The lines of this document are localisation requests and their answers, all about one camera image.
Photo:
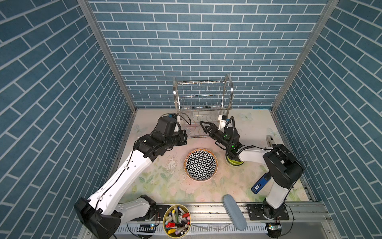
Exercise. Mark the grey blue oval case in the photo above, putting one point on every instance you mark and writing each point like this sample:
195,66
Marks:
234,212

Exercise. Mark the steel two-tier dish rack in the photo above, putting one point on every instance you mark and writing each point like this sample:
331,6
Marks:
202,100

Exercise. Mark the lime green small bowl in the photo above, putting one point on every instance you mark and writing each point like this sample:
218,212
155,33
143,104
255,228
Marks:
233,162

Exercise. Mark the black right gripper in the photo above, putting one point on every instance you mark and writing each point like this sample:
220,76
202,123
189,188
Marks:
214,127

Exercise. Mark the aluminium corner frame post left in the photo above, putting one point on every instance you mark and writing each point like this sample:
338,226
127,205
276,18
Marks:
91,19

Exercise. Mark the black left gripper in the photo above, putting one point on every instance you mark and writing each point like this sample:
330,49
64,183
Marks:
183,137

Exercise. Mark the blue card device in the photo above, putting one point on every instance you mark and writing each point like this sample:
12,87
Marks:
261,183

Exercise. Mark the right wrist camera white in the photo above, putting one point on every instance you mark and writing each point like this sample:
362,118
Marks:
222,121

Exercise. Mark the aluminium front rail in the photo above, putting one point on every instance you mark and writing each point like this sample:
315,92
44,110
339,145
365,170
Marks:
215,213

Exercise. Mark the white patterned large bowl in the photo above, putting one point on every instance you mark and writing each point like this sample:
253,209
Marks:
201,165

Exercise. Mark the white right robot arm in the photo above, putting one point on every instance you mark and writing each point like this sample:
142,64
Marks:
283,167

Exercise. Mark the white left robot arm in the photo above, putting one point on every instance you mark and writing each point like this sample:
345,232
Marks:
102,212

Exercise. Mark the aluminium corner frame post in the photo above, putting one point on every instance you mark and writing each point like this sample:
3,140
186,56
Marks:
317,29
91,19

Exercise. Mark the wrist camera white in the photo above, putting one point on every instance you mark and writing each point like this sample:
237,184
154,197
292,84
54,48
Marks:
172,115
222,121

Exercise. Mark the yellow tin pen holder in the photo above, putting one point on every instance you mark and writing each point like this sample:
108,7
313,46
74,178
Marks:
177,221

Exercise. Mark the aluminium corner frame post right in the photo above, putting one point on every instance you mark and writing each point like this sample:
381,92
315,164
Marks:
317,29

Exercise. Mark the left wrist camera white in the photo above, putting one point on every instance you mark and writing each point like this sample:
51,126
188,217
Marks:
172,115

